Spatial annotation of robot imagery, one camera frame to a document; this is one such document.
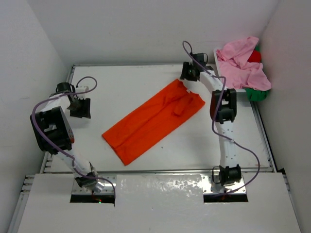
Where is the orange t shirt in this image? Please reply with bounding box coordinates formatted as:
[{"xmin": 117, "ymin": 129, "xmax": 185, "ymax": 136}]
[{"xmin": 102, "ymin": 79, "xmax": 205, "ymax": 166}]

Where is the white plastic bin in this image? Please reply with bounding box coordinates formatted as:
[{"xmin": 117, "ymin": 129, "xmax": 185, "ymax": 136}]
[{"xmin": 213, "ymin": 47, "xmax": 246, "ymax": 94}]

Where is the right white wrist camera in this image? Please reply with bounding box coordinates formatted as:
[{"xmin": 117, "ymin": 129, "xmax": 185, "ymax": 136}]
[{"xmin": 192, "ymin": 53, "xmax": 208, "ymax": 66}]

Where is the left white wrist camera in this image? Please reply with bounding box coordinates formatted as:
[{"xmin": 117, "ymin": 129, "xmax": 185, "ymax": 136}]
[{"xmin": 75, "ymin": 86, "xmax": 89, "ymax": 94}]

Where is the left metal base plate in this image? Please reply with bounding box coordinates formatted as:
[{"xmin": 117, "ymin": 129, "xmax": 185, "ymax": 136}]
[{"xmin": 71, "ymin": 173, "xmax": 117, "ymax": 196}]

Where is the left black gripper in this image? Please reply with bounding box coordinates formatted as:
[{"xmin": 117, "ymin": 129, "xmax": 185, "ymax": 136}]
[{"xmin": 67, "ymin": 97, "xmax": 90, "ymax": 119}]

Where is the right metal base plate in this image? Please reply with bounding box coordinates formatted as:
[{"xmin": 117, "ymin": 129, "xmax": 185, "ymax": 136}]
[{"xmin": 201, "ymin": 172, "xmax": 247, "ymax": 195}]

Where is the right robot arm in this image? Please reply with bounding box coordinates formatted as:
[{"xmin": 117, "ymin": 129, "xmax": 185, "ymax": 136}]
[{"xmin": 180, "ymin": 62, "xmax": 242, "ymax": 186}]

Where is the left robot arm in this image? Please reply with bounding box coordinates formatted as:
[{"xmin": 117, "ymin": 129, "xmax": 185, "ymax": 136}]
[{"xmin": 30, "ymin": 82, "xmax": 99, "ymax": 191}]

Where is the metal base plate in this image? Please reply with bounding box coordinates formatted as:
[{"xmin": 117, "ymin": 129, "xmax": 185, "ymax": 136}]
[
  {"xmin": 71, "ymin": 173, "xmax": 117, "ymax": 196},
  {"xmin": 201, "ymin": 172, "xmax": 247, "ymax": 195}
]

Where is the green t shirt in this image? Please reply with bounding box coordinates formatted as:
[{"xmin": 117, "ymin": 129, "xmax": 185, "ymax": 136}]
[{"xmin": 245, "ymin": 44, "xmax": 270, "ymax": 102}]

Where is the pink t shirt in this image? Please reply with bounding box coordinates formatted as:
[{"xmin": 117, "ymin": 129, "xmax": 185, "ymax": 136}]
[{"xmin": 217, "ymin": 36, "xmax": 272, "ymax": 91}]

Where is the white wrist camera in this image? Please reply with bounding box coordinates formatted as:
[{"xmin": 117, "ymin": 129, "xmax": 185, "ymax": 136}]
[
  {"xmin": 192, "ymin": 53, "xmax": 208, "ymax": 66},
  {"xmin": 75, "ymin": 86, "xmax": 89, "ymax": 94}
]

